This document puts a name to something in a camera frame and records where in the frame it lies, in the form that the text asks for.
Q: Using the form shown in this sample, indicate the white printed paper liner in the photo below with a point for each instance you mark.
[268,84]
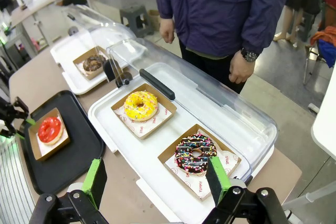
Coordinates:
[50,148]
[81,66]
[149,128]
[194,184]

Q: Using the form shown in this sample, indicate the metal frame chair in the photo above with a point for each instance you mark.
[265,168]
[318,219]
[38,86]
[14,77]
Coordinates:
[311,58]

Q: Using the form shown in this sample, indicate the person's right hand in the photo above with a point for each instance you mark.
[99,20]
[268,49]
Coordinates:
[167,31]

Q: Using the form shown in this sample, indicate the chocolate rainbow sprinkle donut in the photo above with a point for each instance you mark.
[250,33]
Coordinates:
[183,163]

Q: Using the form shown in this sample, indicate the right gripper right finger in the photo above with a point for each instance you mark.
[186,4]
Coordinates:
[218,182]

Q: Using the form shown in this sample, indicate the red glazed donut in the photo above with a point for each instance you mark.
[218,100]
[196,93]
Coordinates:
[42,133]

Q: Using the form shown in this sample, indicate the black plastic serving tray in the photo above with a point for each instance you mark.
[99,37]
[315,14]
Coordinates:
[78,142]

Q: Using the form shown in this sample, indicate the brown cardboard donut box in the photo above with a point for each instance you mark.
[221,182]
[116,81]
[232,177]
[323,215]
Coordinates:
[90,77]
[32,145]
[162,101]
[173,146]

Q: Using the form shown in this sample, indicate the white table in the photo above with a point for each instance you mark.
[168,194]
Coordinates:
[325,119]

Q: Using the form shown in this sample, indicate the person's left hand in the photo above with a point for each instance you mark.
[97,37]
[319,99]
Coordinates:
[241,70]

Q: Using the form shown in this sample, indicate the orange cloth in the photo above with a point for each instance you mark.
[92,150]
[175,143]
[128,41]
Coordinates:
[324,33]

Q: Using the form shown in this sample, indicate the black wrist watch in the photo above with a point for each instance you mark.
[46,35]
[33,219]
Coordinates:
[249,56]

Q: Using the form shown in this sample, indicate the person in navy jacket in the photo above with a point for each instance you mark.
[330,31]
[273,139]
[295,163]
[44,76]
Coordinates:
[223,11]

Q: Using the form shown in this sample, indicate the grey plastic stool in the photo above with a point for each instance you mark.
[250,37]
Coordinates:
[136,14]

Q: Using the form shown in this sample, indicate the grey desk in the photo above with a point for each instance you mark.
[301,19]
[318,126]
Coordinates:
[47,24]

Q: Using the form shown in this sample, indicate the white display case base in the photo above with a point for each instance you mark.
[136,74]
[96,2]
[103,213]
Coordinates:
[71,77]
[147,155]

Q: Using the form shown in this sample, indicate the clear display case lid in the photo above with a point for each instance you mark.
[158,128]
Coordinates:
[105,32]
[236,119]

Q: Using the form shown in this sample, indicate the blue cloth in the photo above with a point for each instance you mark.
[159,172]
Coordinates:
[328,53]

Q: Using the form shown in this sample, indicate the yellow sprinkled donut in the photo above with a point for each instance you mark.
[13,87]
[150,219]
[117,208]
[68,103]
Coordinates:
[131,113]

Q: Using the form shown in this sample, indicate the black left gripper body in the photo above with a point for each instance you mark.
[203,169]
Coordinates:
[6,115]

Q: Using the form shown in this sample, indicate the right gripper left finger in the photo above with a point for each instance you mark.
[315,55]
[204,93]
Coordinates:
[92,182]

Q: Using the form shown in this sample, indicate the person's left forearm navy sleeve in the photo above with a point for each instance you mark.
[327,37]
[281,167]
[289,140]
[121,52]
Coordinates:
[265,24]

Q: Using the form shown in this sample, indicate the chocolate donut with nuts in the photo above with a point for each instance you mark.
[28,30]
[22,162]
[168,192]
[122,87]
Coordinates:
[88,66]

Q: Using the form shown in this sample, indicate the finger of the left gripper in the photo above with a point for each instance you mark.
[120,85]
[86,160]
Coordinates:
[21,110]
[15,134]

